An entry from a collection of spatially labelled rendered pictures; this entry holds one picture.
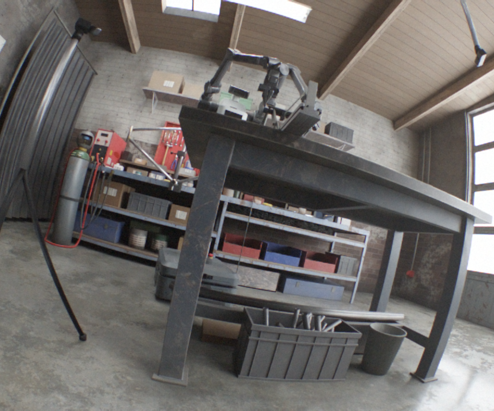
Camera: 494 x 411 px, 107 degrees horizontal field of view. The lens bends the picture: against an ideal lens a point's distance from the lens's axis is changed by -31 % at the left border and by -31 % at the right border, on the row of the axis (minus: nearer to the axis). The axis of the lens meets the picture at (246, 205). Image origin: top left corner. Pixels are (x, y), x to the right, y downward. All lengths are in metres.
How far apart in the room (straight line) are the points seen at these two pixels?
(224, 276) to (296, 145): 1.10
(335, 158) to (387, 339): 0.87
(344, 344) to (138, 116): 3.33
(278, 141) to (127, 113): 3.05
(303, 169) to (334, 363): 0.80
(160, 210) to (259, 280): 1.18
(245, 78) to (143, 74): 1.43
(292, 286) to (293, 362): 1.74
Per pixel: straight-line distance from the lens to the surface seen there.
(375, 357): 1.38
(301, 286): 2.80
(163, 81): 3.48
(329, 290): 2.95
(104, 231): 2.73
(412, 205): 1.14
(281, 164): 0.87
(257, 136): 0.79
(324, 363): 1.16
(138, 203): 2.61
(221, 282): 1.70
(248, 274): 2.61
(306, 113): 0.68
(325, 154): 0.84
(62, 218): 2.61
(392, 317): 1.69
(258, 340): 1.01
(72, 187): 2.59
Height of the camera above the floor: 0.57
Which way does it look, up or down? 5 degrees up
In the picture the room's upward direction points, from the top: 13 degrees clockwise
